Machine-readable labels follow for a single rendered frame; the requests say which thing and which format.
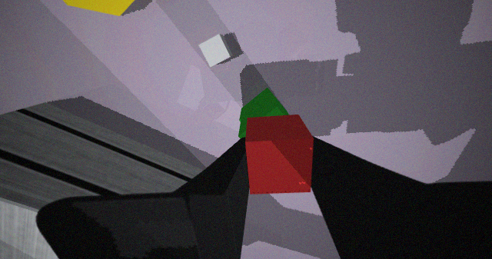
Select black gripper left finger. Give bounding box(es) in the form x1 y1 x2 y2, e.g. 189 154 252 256
35 138 249 259

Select red block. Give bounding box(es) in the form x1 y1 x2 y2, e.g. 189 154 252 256
245 115 314 194

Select green block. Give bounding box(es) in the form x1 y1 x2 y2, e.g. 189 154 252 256
238 95 289 138
239 88 273 121

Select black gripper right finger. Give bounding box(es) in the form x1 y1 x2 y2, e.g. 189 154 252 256
311 136 492 259

